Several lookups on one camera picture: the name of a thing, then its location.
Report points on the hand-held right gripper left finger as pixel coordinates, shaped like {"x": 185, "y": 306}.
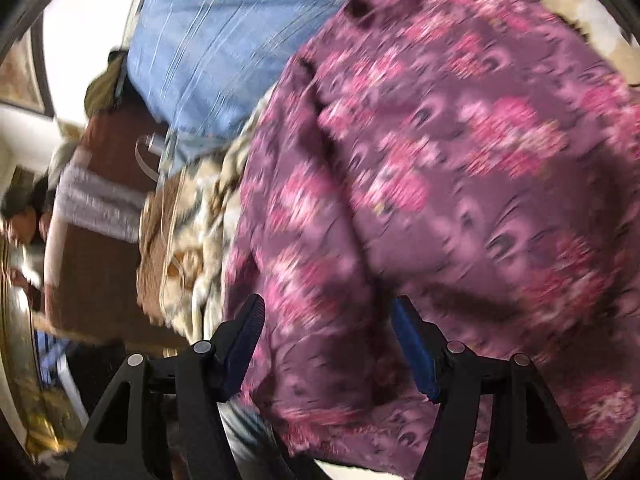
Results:
{"x": 243, "y": 340}

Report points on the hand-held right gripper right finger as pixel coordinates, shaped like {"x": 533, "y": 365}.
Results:
{"x": 410, "y": 347}

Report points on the purple floral garment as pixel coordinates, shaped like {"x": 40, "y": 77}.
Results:
{"x": 425, "y": 170}

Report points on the beige brown patterned blanket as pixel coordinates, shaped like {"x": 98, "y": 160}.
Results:
{"x": 185, "y": 240}

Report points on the white lace cloth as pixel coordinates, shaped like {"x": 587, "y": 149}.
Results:
{"x": 97, "y": 200}

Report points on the olive green cloth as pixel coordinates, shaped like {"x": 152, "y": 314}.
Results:
{"x": 105, "y": 85}

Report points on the blue pillow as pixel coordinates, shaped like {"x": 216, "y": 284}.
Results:
{"x": 215, "y": 45}

